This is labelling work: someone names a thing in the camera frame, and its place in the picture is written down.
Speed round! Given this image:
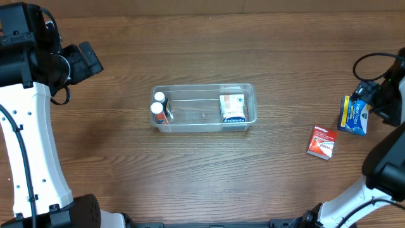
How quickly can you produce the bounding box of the blue yellow VapoDrops box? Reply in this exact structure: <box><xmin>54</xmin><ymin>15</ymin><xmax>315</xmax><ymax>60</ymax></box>
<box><xmin>337</xmin><ymin>96</ymin><xmax>370</xmax><ymax>136</ymax></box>

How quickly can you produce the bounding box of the black bottle white cap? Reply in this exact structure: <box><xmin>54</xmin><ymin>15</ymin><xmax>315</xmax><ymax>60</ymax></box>
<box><xmin>154</xmin><ymin>92</ymin><xmax>173</xmax><ymax>121</ymax></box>

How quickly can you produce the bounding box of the orange tube white cap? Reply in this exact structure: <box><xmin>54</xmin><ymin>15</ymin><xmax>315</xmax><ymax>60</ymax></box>
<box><xmin>150</xmin><ymin>102</ymin><xmax>169</xmax><ymax>124</ymax></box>

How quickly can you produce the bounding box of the clear plastic container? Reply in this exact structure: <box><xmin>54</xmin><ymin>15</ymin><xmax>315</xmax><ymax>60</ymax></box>
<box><xmin>150</xmin><ymin>83</ymin><xmax>258</xmax><ymax>133</ymax></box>

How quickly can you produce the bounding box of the white orange plaster box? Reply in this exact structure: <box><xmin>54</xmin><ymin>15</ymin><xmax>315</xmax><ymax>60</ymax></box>
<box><xmin>220</xmin><ymin>94</ymin><xmax>246</xmax><ymax>123</ymax></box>

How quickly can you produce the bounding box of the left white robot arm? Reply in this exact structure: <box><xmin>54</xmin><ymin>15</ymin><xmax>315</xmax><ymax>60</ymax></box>
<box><xmin>1</xmin><ymin>34</ymin><xmax>127</xmax><ymax>227</ymax></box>

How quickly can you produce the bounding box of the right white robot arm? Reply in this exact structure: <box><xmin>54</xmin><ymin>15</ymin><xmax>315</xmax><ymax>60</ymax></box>
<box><xmin>284</xmin><ymin>49</ymin><xmax>404</xmax><ymax>227</ymax></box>

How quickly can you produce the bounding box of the red white small box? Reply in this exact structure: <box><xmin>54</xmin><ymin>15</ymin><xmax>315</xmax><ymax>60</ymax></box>
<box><xmin>307</xmin><ymin>125</ymin><xmax>337</xmax><ymax>160</ymax></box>

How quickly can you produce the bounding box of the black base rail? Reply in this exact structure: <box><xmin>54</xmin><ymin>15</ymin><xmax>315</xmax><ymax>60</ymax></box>
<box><xmin>125</xmin><ymin>217</ymin><xmax>301</xmax><ymax>228</ymax></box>

